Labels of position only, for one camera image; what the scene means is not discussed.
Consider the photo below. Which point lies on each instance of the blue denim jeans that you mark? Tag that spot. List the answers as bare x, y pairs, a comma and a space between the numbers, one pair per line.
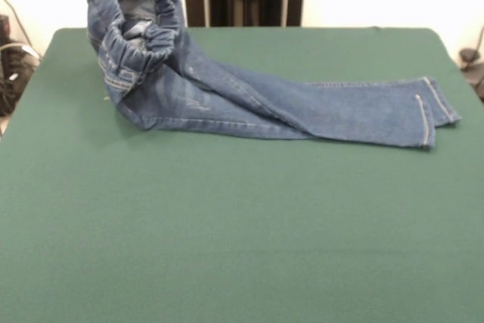
264, 107

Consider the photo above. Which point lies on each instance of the dark green table cloth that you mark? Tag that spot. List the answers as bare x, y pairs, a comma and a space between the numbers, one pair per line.
151, 224

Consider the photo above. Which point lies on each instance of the black stand base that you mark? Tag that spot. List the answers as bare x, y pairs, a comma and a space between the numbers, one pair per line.
470, 59
15, 81

